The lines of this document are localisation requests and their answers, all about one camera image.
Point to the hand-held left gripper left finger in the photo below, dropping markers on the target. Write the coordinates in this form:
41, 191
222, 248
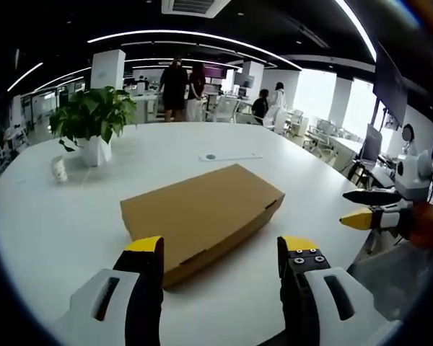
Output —
104, 299

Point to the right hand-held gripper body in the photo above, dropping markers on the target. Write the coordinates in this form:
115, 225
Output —
415, 178

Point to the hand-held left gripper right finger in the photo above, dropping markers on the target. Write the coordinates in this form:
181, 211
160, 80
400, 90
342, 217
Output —
321, 299

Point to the brown cardboard shoe box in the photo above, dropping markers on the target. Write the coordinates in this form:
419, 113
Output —
202, 212

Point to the black monitor on stand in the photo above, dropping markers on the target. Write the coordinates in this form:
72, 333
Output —
371, 144

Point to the white office chair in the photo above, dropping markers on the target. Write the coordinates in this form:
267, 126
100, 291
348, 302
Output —
226, 108
324, 131

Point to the white paper cup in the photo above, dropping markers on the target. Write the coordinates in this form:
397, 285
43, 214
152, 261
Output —
59, 169

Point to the potted green plant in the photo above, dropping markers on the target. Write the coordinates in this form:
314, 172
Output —
90, 119

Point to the ceiling air vent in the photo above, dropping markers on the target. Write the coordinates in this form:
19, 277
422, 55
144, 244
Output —
193, 7

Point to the black wall screen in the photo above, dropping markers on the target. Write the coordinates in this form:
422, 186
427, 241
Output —
391, 83

